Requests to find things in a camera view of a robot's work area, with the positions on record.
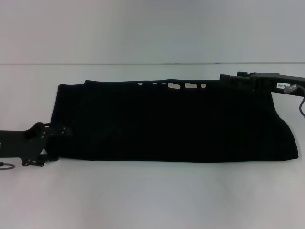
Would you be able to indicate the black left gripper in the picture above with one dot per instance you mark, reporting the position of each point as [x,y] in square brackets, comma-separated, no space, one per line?
[23,143]

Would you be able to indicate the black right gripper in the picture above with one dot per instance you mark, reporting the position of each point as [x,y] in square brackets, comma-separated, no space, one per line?
[278,83]

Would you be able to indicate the black shirt with white print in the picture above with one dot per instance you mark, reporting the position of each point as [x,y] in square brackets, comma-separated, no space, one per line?
[171,121]

